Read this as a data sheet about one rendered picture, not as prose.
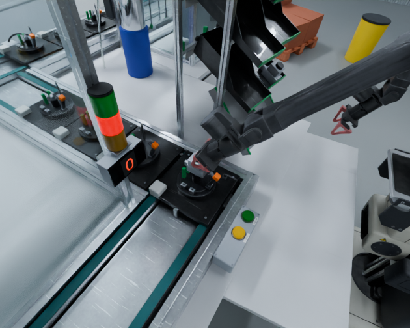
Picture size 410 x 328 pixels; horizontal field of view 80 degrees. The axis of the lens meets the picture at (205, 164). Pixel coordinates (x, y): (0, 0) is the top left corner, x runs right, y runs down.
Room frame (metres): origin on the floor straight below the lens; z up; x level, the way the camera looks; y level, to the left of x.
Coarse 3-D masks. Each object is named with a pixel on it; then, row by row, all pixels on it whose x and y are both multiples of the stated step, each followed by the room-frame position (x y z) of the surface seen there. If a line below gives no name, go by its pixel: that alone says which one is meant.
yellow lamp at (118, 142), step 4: (124, 132) 0.42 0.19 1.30; (104, 136) 0.39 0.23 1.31; (108, 136) 0.39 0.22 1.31; (112, 136) 0.39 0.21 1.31; (116, 136) 0.39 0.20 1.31; (120, 136) 0.40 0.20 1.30; (124, 136) 0.41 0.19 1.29; (104, 140) 0.39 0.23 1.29; (108, 140) 0.38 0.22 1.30; (112, 140) 0.38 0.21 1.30; (116, 140) 0.39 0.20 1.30; (120, 140) 0.39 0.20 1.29; (124, 140) 0.40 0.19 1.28; (108, 144) 0.39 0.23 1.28; (112, 144) 0.38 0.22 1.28; (116, 144) 0.39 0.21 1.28; (120, 144) 0.39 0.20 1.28; (124, 144) 0.40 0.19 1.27; (108, 148) 0.39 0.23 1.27; (112, 148) 0.38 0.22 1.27; (116, 148) 0.39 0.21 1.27; (120, 148) 0.39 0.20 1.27
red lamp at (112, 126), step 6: (102, 120) 0.38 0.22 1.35; (108, 120) 0.39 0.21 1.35; (114, 120) 0.39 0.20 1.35; (120, 120) 0.41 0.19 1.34; (102, 126) 0.39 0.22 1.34; (108, 126) 0.39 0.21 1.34; (114, 126) 0.39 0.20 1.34; (120, 126) 0.40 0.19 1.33; (102, 132) 0.39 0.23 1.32; (108, 132) 0.38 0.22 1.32; (114, 132) 0.39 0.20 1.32; (120, 132) 0.40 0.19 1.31
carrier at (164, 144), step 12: (132, 132) 0.76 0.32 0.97; (144, 132) 0.76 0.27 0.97; (144, 144) 0.67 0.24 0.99; (168, 144) 0.70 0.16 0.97; (156, 156) 0.62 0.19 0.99; (168, 156) 0.64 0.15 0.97; (144, 168) 0.57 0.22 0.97; (156, 168) 0.58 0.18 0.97; (168, 168) 0.59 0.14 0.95; (132, 180) 0.51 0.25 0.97; (144, 180) 0.51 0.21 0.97
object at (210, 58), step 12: (204, 36) 0.83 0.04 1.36; (216, 36) 0.90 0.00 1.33; (204, 48) 0.79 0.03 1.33; (216, 48) 0.88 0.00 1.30; (204, 60) 0.79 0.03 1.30; (216, 60) 0.76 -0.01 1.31; (240, 60) 0.86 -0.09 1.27; (216, 72) 0.76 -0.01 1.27; (228, 72) 0.73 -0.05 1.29; (240, 72) 0.83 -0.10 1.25; (252, 72) 0.82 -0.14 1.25; (228, 84) 0.73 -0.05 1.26; (240, 84) 0.77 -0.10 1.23; (252, 84) 0.80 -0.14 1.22; (240, 96) 0.70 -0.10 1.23; (252, 96) 0.74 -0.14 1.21; (264, 96) 0.77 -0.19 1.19; (252, 108) 0.67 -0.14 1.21
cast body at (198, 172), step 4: (196, 152) 0.55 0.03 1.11; (192, 156) 0.53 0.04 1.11; (188, 160) 0.51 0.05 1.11; (192, 160) 0.51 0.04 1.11; (188, 164) 0.51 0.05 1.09; (196, 164) 0.50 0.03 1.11; (188, 168) 0.51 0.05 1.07; (192, 168) 0.51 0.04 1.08; (196, 168) 0.50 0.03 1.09; (192, 172) 0.51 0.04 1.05; (196, 172) 0.50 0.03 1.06; (200, 172) 0.49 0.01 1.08; (204, 172) 0.50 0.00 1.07; (200, 176) 0.49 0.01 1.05
